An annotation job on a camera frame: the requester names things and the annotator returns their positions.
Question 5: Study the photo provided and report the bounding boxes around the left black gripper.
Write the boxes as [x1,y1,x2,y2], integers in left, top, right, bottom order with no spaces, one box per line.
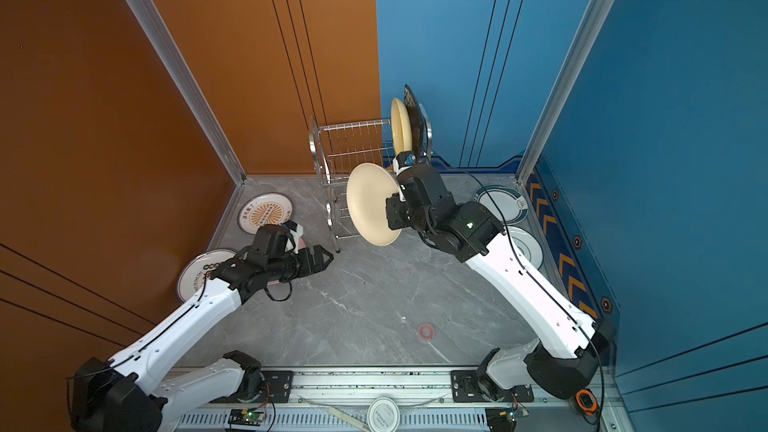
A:
[268,243,335,284]

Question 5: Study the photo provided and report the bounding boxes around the cream round plate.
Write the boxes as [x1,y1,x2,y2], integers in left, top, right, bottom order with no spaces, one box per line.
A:
[346,163,400,247]

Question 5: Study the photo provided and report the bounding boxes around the yellow round plate with bear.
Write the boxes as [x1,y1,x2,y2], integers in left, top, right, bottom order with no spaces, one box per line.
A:
[390,98,413,155]

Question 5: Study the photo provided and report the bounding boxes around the black floral square plate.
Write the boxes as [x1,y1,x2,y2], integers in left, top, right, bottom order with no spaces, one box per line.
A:
[404,84,429,161]

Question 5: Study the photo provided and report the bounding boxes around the steel two-tier dish rack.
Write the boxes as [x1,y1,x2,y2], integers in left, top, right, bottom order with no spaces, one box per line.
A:
[309,104,432,250]

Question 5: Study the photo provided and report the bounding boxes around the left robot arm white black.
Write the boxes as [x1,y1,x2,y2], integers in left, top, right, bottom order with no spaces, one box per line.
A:
[67,221,334,431]

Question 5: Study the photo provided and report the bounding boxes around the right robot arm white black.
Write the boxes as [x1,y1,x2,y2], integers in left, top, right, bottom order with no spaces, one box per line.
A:
[386,153,613,401]

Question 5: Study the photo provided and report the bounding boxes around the pink round plate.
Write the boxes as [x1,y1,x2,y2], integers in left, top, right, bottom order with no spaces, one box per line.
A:
[267,239,306,286]

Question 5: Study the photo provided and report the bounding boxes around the white plate orange sunburst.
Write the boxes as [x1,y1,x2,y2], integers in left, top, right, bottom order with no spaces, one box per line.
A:
[238,192,293,235]

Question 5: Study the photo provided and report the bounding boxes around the white plate dark green rim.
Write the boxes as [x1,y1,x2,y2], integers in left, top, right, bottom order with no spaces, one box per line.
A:
[473,185,528,225]

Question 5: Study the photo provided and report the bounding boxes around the white plate red characters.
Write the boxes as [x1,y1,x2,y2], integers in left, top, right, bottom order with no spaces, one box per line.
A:
[176,249,235,303]

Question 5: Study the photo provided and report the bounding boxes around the wooden stick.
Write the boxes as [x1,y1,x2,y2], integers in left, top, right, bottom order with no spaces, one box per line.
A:
[327,406,370,432]

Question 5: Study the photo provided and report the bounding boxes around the green circuit board left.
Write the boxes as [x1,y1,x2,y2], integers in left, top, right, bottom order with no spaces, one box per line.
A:
[226,408,270,431]

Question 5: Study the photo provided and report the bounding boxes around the green circuit board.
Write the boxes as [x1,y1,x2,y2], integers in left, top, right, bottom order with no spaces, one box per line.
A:
[485,405,530,432]
[226,408,270,431]

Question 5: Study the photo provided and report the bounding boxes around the green circuit board right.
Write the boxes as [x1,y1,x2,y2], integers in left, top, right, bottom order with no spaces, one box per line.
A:
[485,405,530,432]

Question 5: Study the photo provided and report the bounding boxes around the orange black tape measure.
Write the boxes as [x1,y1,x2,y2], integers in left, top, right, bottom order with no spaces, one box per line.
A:
[571,389,599,418]

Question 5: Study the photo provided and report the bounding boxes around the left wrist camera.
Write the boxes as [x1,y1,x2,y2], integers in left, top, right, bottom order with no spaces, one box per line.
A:
[283,220,306,253]

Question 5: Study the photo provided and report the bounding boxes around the white plate thin green ring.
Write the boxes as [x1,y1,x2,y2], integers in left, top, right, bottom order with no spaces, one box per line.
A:
[503,225,545,271]

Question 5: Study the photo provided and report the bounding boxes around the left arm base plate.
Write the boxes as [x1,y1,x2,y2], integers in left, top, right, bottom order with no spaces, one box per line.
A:
[213,370,294,405]

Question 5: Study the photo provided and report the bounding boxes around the aluminium front rail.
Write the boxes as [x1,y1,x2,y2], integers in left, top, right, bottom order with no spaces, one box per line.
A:
[163,366,633,431]

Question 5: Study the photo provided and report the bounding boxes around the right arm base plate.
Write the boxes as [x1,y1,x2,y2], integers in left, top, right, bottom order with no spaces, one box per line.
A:
[450,370,535,403]

